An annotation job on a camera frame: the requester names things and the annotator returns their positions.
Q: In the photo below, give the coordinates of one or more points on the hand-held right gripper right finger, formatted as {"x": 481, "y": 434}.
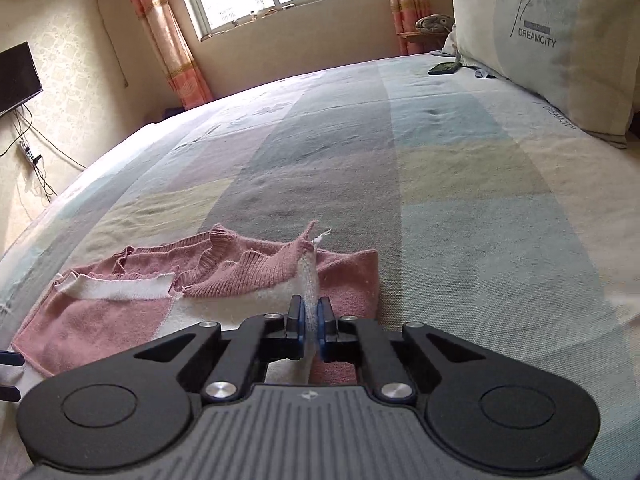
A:
{"x": 322, "y": 327}

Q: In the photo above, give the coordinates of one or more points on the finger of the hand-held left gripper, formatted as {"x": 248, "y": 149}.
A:
{"x": 10, "y": 358}
{"x": 9, "y": 393}

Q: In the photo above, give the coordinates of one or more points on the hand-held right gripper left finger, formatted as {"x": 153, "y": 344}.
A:
{"x": 300, "y": 325}

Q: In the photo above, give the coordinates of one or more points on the pink and white knit sweater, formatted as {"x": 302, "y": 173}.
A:
{"x": 125, "y": 315}

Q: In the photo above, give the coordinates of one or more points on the bed with striped sheet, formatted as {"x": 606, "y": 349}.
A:
{"x": 450, "y": 210}

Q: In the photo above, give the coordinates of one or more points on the white power strip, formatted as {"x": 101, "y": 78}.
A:
{"x": 30, "y": 152}

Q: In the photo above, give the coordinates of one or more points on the black phone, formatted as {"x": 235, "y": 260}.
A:
{"x": 443, "y": 68}

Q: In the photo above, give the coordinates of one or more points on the small wooden bedside stand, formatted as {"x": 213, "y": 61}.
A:
{"x": 420, "y": 42}

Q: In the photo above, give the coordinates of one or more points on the orange patterned curtain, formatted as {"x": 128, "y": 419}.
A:
{"x": 405, "y": 0}
{"x": 165, "y": 45}

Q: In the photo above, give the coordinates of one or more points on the grey-green bundle on stand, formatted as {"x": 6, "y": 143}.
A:
{"x": 434, "y": 24}

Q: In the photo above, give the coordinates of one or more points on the large printed pastel pillow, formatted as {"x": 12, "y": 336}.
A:
{"x": 550, "y": 35}

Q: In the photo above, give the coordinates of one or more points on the wall-mounted black television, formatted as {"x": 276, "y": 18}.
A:
{"x": 17, "y": 80}

